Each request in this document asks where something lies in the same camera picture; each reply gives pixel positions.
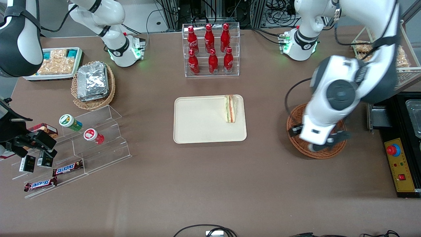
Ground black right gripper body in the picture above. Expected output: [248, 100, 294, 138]
[0, 98, 33, 150]

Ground triangular sandwich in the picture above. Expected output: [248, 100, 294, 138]
[224, 94, 236, 123]

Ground round brown wicker basket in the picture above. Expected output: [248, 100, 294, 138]
[286, 103, 348, 160]

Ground white plastic snack tray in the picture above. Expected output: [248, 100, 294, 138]
[22, 47, 84, 81]

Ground tan wicker basket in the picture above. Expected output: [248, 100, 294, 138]
[71, 61, 116, 111]

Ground beige rectangular tray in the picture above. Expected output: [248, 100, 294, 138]
[173, 94, 247, 144]

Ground small black box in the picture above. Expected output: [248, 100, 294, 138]
[37, 151, 54, 168]
[19, 155, 36, 173]

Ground brown snickers bar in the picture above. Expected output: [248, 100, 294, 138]
[24, 177, 58, 192]
[53, 160, 84, 177]

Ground red brown chocolate box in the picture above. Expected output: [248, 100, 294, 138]
[28, 123, 59, 139]

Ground green lidded snack cup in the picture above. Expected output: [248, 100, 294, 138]
[59, 114, 83, 132]

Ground red lidded snack cup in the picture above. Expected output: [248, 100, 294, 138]
[83, 128, 105, 145]

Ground black machine housing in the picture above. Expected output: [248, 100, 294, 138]
[378, 92, 421, 198]

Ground clear acrylic stepped stand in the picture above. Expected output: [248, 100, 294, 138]
[12, 105, 132, 199]

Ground yellow control panel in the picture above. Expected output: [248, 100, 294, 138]
[384, 138, 415, 192]

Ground silver foil pack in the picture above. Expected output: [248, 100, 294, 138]
[79, 90, 110, 102]
[77, 63, 108, 97]

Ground clear plastic container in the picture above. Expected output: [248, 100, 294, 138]
[405, 99, 421, 139]

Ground clear acrylic bottle rack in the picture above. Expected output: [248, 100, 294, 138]
[182, 22, 240, 78]

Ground red cola bottle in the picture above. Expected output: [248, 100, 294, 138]
[204, 24, 215, 53]
[220, 23, 231, 52]
[223, 47, 234, 74]
[208, 49, 219, 74]
[187, 26, 199, 55]
[188, 49, 200, 75]

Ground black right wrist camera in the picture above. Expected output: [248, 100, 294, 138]
[29, 130, 57, 151]

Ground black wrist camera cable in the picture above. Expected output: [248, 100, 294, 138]
[285, 78, 312, 129]

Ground grey metal bracket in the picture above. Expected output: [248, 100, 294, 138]
[367, 102, 392, 131]

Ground white wire shelf rack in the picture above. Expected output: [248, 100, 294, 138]
[350, 20, 421, 89]

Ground black cable tangle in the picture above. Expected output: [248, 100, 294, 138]
[265, 0, 299, 27]

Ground aluminium profile post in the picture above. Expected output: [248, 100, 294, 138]
[165, 0, 180, 29]
[251, 0, 266, 29]

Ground black cable loop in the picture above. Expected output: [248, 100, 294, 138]
[173, 224, 238, 237]

